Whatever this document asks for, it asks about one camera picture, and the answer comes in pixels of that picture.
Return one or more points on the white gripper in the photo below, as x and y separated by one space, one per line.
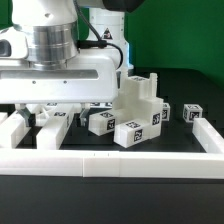
43 65

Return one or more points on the white chair back frame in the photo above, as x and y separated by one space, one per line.
53 119

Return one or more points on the white chair seat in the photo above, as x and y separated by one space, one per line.
138 100

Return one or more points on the white tagged nut cube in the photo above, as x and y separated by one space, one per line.
166 112
192 111

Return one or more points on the white base tag sheet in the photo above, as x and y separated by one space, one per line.
101 105

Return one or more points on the white U-shaped obstacle fence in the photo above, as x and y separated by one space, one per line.
206 165

